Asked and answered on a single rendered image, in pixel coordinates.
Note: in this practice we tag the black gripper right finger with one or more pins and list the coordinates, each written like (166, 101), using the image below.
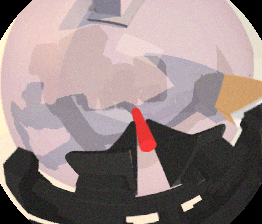
(176, 150)

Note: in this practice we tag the red peg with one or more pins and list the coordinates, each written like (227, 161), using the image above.
(146, 140)

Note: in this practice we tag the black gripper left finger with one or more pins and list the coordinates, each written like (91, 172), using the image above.
(119, 159)

